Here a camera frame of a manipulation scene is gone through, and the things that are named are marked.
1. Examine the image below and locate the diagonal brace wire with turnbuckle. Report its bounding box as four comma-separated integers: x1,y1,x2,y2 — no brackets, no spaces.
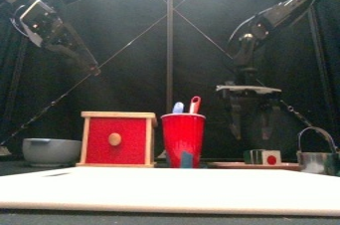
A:
128,0,316,128

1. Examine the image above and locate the vertical metal frame pole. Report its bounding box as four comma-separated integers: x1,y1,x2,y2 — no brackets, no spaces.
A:
165,0,173,114

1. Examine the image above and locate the white cutting board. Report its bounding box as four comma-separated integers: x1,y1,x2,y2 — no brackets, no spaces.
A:
0,166,340,217

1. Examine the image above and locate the red wooden box with knob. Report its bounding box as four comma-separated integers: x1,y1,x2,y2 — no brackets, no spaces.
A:
74,111,160,169

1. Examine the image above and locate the grey bowl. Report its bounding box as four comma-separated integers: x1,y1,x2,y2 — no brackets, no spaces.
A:
21,137,84,168

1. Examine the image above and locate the blue utensil handle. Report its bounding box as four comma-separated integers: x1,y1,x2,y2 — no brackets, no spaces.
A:
170,102,185,114

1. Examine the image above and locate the red utensil handle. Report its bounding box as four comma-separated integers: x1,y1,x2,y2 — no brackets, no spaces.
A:
188,96,201,114

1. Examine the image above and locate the red plastic cup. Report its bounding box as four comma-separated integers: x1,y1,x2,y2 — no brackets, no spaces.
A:
160,112,206,169

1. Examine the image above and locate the metal pot with handle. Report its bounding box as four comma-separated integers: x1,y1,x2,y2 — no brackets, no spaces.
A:
294,125,340,177

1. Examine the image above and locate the brown flat plate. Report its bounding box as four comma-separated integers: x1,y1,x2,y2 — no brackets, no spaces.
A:
205,161,302,172

